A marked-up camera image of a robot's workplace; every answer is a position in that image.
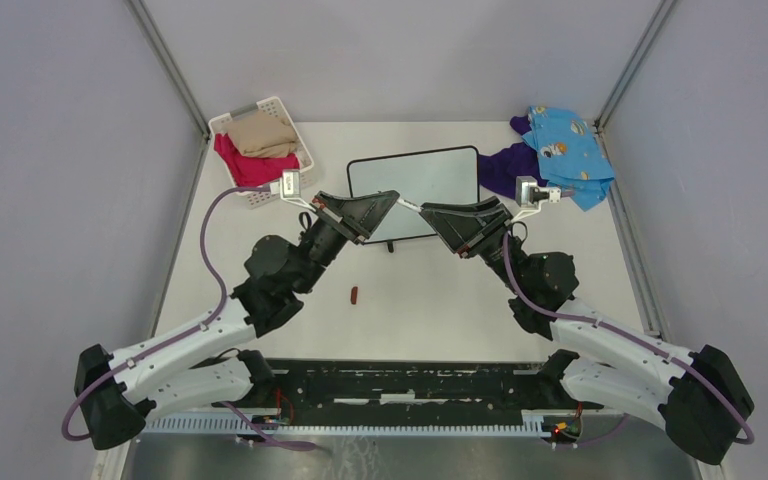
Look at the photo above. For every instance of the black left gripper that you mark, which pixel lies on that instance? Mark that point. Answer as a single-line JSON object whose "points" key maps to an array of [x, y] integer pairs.
{"points": [[361, 215]]}

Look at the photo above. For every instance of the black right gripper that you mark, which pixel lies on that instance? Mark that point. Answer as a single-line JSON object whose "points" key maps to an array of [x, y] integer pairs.
{"points": [[468, 229]]}

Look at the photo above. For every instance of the black framed whiteboard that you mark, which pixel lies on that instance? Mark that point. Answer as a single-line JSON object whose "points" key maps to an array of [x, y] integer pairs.
{"points": [[448, 176]]}

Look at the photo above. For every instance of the red whiteboard marker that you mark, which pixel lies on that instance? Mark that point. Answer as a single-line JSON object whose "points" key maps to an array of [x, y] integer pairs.
{"points": [[409, 205]]}

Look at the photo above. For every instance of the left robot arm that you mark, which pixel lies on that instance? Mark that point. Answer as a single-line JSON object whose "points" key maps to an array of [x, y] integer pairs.
{"points": [[118, 393]]}

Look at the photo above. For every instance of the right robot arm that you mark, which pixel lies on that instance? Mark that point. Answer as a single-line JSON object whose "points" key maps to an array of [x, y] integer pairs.
{"points": [[696, 397]]}

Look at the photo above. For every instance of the purple cloth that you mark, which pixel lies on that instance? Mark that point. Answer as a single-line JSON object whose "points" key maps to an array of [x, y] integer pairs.
{"points": [[498, 172]]}

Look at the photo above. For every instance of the magenta cloth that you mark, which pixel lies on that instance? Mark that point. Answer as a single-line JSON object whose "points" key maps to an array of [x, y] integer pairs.
{"points": [[251, 171]]}

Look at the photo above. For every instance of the blue patterned cloth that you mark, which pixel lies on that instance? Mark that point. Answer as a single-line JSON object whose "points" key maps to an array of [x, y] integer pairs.
{"points": [[569, 155]]}

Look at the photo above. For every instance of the beige folded cloth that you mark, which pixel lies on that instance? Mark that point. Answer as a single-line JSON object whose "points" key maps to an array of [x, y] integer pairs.
{"points": [[262, 135]]}

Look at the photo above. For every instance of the white plastic basket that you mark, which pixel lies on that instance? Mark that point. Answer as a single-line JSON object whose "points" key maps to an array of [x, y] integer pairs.
{"points": [[273, 106]]}

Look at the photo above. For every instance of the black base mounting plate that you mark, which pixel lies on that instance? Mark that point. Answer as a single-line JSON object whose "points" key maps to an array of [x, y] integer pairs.
{"points": [[343, 393]]}

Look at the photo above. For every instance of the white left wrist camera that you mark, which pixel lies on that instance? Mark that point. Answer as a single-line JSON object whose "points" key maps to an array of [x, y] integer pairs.
{"points": [[288, 186]]}

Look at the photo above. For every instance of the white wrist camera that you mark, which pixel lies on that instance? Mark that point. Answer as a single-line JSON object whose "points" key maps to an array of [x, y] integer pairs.
{"points": [[530, 197], [288, 186]]}

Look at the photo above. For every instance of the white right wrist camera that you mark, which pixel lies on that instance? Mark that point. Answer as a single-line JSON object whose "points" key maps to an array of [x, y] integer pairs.
{"points": [[530, 197]]}

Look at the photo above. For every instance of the white slotted cable duct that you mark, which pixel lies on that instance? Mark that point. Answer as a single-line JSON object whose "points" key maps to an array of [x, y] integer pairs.
{"points": [[228, 423]]}

